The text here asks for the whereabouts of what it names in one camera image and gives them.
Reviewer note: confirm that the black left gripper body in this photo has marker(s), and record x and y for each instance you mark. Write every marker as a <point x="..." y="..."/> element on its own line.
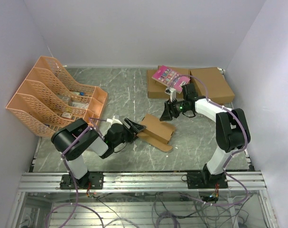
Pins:
<point x="128" y="134"/>

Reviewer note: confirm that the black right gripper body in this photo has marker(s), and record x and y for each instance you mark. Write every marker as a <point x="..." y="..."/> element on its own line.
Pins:
<point x="175" y="107"/>

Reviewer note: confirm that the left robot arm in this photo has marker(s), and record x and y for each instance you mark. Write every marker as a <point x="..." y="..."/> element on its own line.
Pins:
<point x="72" y="140"/>

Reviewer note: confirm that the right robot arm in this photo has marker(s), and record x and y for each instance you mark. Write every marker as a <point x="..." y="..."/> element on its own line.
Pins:
<point x="231" y="129"/>

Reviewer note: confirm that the closed cardboard box under book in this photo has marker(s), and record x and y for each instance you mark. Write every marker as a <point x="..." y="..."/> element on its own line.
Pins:
<point x="156" y="90"/>

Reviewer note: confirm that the large closed cardboard box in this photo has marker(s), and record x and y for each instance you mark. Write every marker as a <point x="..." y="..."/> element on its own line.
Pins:
<point x="218" y="89"/>

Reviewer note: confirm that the pink book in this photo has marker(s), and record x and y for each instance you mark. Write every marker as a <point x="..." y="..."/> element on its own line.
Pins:
<point x="171" y="78"/>

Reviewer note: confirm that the orange plastic file organizer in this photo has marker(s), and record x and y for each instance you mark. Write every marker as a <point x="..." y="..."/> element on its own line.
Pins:
<point x="50" y="98"/>

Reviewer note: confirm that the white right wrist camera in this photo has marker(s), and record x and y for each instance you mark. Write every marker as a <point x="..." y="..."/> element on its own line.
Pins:
<point x="172" y="93"/>

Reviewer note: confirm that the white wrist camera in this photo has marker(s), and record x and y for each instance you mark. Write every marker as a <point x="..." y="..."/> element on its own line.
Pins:
<point x="172" y="93"/>
<point x="115" y="119"/>

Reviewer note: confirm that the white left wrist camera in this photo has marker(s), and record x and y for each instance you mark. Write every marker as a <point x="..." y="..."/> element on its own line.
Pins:
<point x="115" y="119"/>

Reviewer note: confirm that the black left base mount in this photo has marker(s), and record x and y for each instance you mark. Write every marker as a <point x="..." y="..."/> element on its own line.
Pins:
<point x="91" y="180"/>

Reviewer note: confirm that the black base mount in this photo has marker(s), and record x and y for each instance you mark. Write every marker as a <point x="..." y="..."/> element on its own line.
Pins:
<point x="203" y="180"/>
<point x="91" y="180"/>

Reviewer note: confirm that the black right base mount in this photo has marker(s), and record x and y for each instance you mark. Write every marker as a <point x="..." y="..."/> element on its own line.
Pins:
<point x="203" y="180"/>

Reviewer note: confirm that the aluminium mounting rail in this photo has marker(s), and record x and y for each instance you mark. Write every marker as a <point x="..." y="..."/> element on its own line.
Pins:
<point x="138" y="182"/>

